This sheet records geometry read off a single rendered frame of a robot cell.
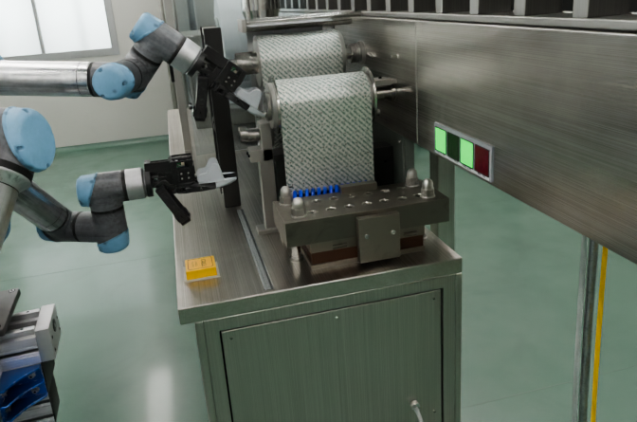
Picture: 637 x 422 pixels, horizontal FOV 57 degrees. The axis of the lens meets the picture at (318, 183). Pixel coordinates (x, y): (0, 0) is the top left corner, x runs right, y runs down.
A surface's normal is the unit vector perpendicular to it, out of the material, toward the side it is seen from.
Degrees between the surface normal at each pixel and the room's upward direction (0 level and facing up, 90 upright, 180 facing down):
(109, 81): 90
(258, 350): 90
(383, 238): 90
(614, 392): 0
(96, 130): 90
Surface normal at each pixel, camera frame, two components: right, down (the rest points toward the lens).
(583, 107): -0.97, 0.14
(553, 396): -0.07, -0.95
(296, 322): 0.25, 0.29
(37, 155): 0.98, -0.16
